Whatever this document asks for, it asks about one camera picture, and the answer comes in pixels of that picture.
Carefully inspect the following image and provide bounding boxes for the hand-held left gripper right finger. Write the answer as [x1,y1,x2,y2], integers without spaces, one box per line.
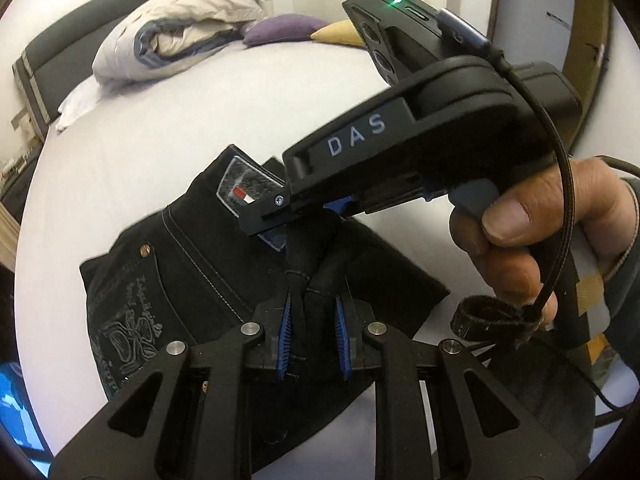
[332,295,596,480]

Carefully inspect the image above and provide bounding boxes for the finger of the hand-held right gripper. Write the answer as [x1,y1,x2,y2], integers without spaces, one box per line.
[260,227,290,253]
[239,191,306,237]

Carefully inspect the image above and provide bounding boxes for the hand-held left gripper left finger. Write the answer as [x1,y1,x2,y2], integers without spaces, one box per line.
[47,295,296,480]

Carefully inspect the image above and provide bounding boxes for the black denim pants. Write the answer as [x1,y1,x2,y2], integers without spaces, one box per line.
[79,144,451,480]

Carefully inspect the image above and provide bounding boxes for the person's right forearm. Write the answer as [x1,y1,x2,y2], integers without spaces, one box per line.
[597,172,640,286]

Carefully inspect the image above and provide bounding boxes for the person's right hand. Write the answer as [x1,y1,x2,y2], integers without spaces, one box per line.
[449,157,632,328]

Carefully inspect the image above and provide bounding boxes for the bed with white sheet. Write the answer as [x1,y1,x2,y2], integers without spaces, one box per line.
[10,0,596,480]

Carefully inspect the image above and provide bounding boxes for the yellow cushion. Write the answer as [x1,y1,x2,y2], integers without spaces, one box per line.
[310,20,366,47]

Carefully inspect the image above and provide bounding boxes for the purple cushion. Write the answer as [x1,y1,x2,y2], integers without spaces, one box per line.
[241,15,328,46]

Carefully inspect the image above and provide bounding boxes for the white pillow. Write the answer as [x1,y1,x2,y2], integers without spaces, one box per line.
[56,76,108,133]

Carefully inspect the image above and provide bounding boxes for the folded white grey duvet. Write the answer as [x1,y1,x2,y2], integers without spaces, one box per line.
[91,0,266,92]

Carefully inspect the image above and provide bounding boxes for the dark grey nightstand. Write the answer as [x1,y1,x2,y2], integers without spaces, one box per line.
[0,155,38,206]

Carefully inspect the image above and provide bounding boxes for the beige curtain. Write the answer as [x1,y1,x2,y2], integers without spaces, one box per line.
[0,202,21,246]

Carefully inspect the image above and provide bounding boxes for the blue printed blanket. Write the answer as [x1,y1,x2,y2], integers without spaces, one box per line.
[0,360,53,461]

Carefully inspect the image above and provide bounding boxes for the black braided cable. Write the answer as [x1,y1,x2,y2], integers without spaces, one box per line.
[436,7,640,428]

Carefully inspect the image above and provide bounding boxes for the black velcro strap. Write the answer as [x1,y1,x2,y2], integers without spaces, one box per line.
[450,296,543,346]

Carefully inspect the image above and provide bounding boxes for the wooden door frame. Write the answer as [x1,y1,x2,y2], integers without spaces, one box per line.
[562,0,613,151]

